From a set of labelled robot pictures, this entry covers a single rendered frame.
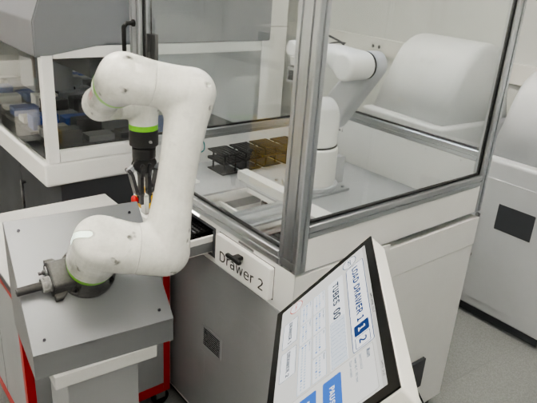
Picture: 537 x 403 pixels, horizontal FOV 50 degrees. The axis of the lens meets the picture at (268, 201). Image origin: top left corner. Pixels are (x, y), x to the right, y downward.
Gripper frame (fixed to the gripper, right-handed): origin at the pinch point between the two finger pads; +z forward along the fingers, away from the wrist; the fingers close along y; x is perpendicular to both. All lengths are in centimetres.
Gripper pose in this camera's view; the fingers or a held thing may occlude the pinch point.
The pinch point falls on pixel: (145, 203)
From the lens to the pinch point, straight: 197.3
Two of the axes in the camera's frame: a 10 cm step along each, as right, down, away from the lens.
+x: 6.2, 3.4, -7.1
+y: -7.8, 1.9, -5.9
